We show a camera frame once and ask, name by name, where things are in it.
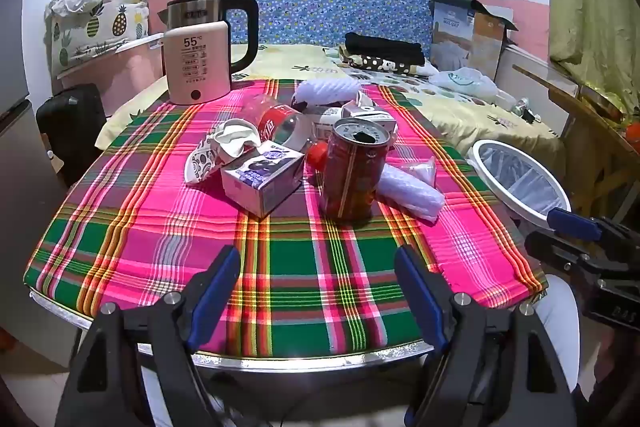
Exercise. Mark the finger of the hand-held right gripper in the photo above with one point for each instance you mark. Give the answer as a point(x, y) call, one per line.
point(570, 219)
point(555, 249)

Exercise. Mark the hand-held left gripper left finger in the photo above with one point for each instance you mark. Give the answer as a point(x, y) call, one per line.
point(220, 277)

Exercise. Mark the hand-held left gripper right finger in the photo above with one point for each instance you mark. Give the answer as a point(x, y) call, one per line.
point(415, 292)

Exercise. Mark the white round trash bin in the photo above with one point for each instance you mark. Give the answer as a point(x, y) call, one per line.
point(497, 198)

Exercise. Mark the white foam fruit net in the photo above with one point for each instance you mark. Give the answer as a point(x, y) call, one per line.
point(325, 92)
point(405, 194)

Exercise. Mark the purple white small carton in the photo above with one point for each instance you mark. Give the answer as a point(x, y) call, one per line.
point(260, 187)

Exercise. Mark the patterned paper cup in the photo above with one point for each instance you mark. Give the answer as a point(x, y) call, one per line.
point(200, 162)

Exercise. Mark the red drink can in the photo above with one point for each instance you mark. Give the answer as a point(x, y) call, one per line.
point(350, 177)

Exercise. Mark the clear plastic cola bottle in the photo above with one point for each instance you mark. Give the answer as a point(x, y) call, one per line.
point(272, 124)

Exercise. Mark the clear plastic bin liner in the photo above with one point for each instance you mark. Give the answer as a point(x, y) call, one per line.
point(520, 182)

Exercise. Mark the wooden folding table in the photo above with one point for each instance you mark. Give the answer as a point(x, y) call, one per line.
point(590, 142)

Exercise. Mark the orange fruit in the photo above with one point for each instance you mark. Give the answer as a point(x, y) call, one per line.
point(632, 129)

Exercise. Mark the gold metal tray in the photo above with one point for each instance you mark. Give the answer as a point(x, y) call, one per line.
point(602, 104)

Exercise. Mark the small bottle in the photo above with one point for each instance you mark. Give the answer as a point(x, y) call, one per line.
point(522, 109)

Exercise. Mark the clear plastic wrapper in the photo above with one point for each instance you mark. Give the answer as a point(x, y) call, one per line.
point(417, 169)

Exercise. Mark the yellow pineapple bed sheet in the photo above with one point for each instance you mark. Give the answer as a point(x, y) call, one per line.
point(475, 122)

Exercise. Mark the white cabinet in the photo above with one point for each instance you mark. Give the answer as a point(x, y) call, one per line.
point(530, 72)

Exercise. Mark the white plastic bag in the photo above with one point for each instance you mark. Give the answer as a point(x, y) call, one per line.
point(462, 82)

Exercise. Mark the open cardboard box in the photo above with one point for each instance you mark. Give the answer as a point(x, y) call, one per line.
point(480, 42)

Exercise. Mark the white fruit print cloth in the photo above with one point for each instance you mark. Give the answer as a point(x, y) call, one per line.
point(400, 84)

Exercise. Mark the black suitcase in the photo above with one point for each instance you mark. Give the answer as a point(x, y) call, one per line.
point(70, 127)

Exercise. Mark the green curtain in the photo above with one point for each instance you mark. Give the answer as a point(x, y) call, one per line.
point(590, 7)

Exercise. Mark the steel electric kettle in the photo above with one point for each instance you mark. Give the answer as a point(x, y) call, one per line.
point(200, 57)

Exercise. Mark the pink cabinet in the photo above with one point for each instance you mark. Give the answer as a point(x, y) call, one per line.
point(130, 72)

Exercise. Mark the brown polka dot cloth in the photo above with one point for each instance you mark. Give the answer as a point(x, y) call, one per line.
point(375, 64)

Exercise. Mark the grey cabinet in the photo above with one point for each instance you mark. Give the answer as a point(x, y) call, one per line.
point(20, 147)

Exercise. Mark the folded black clothing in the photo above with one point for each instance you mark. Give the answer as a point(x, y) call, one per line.
point(385, 47)

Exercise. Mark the pineapple print bedding pile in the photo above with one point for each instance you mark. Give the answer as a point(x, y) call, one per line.
point(100, 27)

